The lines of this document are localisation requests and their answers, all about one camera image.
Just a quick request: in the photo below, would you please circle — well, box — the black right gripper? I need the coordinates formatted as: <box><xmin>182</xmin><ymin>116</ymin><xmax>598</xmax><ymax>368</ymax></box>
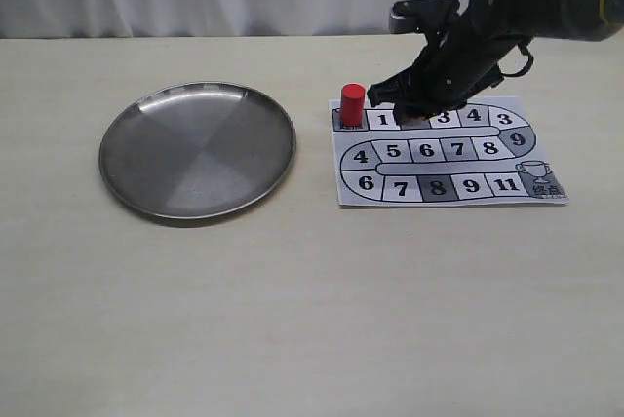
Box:
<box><xmin>367</xmin><ymin>0</ymin><xmax>531</xmax><ymax>121</ymax></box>

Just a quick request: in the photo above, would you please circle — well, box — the wooden die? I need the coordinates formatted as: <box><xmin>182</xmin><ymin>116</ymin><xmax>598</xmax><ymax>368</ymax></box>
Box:
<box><xmin>402</xmin><ymin>116</ymin><xmax>428</xmax><ymax>126</ymax></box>

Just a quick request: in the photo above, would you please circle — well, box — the red cylinder game piece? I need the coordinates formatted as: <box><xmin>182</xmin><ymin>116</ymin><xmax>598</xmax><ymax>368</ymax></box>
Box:
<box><xmin>339</xmin><ymin>83</ymin><xmax>366</xmax><ymax>127</ymax></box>

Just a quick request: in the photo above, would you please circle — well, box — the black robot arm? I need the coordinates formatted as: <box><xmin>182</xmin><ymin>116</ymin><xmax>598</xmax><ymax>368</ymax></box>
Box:
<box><xmin>367</xmin><ymin>0</ymin><xmax>623</xmax><ymax>124</ymax></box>

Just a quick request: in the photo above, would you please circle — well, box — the paper number game board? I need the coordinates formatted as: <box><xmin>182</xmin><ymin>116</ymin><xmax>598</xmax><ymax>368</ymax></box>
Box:
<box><xmin>329</xmin><ymin>96</ymin><xmax>568</xmax><ymax>208</ymax></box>

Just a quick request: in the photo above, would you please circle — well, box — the round stainless steel plate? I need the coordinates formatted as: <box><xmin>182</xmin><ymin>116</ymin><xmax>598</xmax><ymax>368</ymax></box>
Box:
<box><xmin>97</xmin><ymin>81</ymin><xmax>297</xmax><ymax>222</ymax></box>

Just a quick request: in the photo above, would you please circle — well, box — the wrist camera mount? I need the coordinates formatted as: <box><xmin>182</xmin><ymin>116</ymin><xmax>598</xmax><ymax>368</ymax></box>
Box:
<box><xmin>389</xmin><ymin>0</ymin><xmax>455</xmax><ymax>34</ymax></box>

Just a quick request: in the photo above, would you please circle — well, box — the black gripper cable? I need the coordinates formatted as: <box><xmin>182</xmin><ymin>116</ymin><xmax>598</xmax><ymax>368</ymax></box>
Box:
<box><xmin>496</xmin><ymin>36</ymin><xmax>535</xmax><ymax>78</ymax></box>

